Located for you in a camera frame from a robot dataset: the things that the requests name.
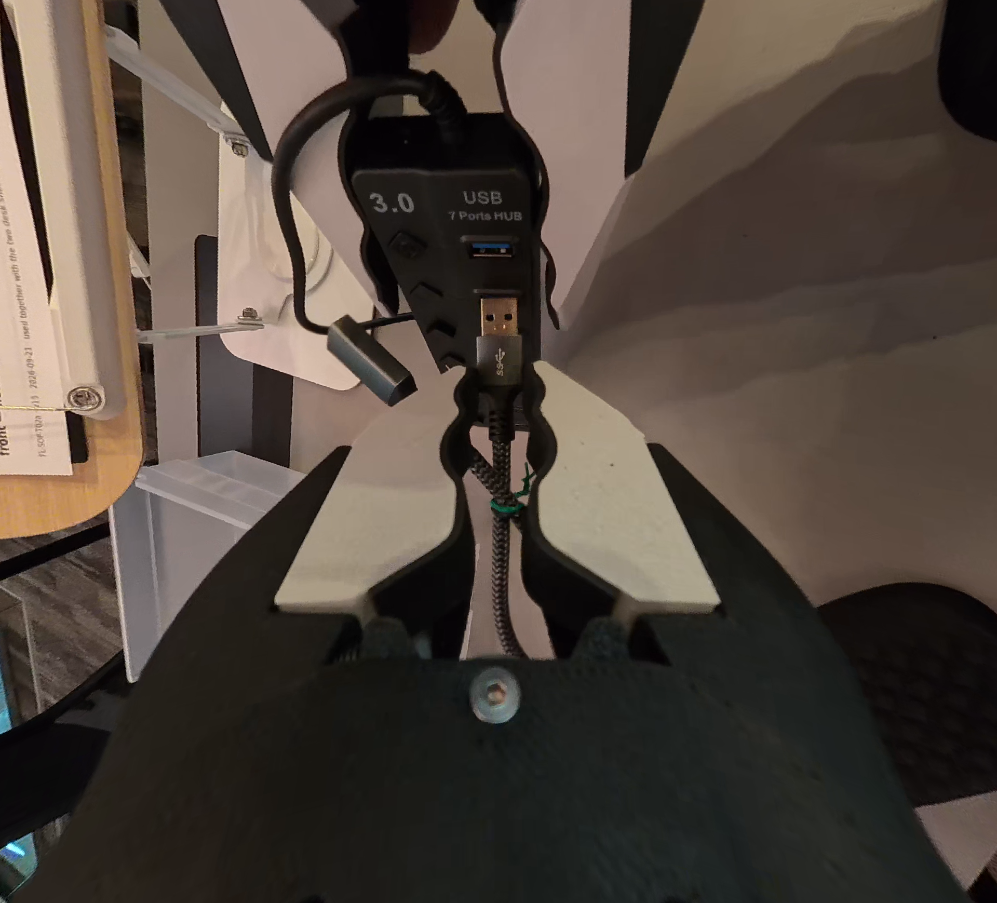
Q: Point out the black multi-port usb hub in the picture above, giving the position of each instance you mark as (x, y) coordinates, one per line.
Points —
(436, 241)

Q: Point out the instruction sheet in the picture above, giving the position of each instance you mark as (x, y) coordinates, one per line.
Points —
(19, 256)

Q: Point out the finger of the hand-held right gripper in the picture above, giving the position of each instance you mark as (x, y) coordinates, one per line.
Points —
(265, 23)
(576, 62)

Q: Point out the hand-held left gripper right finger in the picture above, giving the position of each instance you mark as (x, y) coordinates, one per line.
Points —
(623, 529)

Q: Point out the person's right hand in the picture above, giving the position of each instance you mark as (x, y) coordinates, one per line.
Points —
(432, 15)

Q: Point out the white board ledge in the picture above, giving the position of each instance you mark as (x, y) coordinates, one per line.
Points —
(74, 217)

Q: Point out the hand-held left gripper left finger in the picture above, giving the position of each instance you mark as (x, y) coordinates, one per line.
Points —
(366, 529)

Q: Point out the dark cloth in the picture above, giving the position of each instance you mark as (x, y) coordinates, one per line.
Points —
(970, 46)
(919, 685)

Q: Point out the clear plastic bin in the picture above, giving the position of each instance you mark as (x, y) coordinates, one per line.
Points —
(195, 529)

